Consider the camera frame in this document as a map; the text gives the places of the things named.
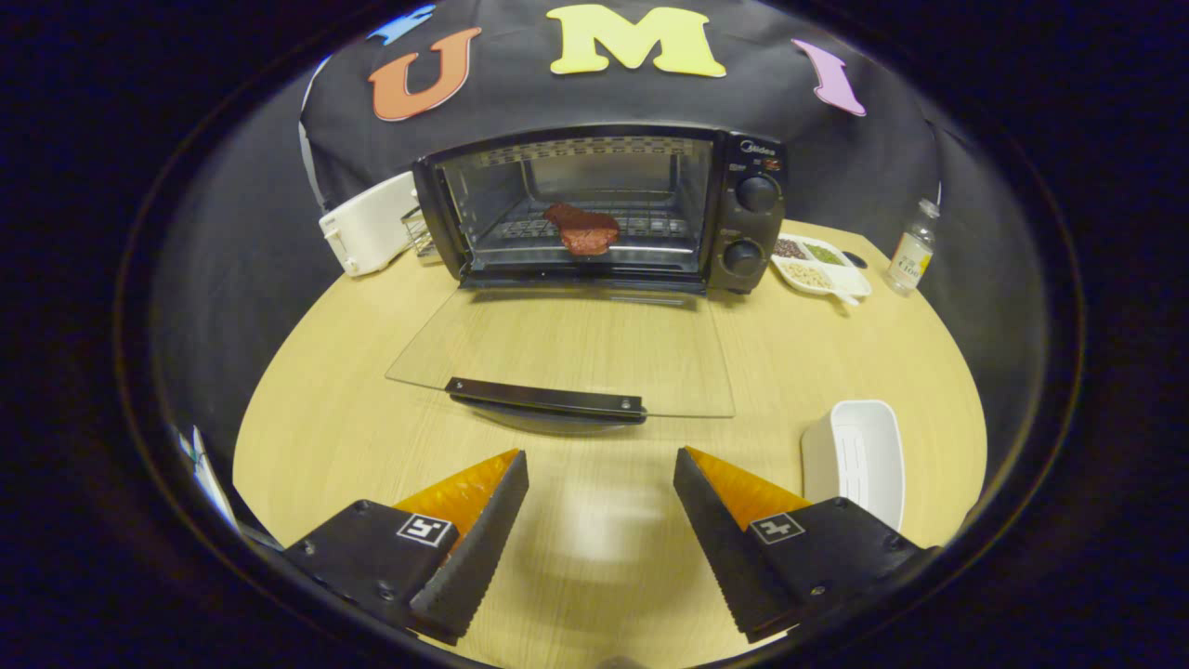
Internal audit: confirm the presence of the white divided dish with beans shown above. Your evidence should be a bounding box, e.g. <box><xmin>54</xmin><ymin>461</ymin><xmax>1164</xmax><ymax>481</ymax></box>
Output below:
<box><xmin>771</xmin><ymin>234</ymin><xmax>872</xmax><ymax>306</ymax></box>

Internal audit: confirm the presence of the white toaster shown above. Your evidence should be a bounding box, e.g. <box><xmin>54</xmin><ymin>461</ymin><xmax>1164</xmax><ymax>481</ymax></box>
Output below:
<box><xmin>319</xmin><ymin>171</ymin><xmax>421</xmax><ymax>278</ymax></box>

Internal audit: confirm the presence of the red meat steak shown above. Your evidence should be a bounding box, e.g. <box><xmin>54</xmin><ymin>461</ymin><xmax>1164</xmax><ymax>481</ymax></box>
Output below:
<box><xmin>543</xmin><ymin>203</ymin><xmax>621</xmax><ymax>256</ymax></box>

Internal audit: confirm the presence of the white ribbed tray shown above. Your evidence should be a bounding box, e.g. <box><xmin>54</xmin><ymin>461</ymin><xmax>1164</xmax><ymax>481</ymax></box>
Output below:
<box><xmin>801</xmin><ymin>400</ymin><xmax>906</xmax><ymax>532</ymax></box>

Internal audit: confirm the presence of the clear plastic bottle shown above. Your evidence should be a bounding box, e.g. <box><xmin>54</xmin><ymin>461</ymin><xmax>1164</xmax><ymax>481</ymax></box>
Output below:
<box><xmin>884</xmin><ymin>198</ymin><xmax>940</xmax><ymax>297</ymax></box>

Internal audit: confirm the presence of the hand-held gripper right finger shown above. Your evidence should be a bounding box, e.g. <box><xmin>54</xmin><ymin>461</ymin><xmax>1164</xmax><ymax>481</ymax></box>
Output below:
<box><xmin>673</xmin><ymin>446</ymin><xmax>921</xmax><ymax>644</ymax></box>

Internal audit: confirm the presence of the metal wire rack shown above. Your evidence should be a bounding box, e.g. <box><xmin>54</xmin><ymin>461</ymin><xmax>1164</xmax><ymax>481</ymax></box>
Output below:
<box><xmin>401</xmin><ymin>206</ymin><xmax>438</xmax><ymax>258</ymax></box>

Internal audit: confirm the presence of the blue and white box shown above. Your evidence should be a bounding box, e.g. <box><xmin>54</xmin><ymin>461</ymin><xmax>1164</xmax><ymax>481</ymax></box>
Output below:
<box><xmin>176</xmin><ymin>426</ymin><xmax>244</xmax><ymax>532</ymax></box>

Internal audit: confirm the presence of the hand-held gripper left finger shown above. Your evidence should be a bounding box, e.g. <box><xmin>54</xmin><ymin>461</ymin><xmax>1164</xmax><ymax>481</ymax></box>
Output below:
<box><xmin>283</xmin><ymin>450</ymin><xmax>530</xmax><ymax>645</ymax></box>

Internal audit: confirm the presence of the black toaster oven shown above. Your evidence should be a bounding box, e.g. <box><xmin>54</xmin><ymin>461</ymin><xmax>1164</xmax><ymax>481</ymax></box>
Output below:
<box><xmin>385</xmin><ymin>124</ymin><xmax>789</xmax><ymax>426</ymax></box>

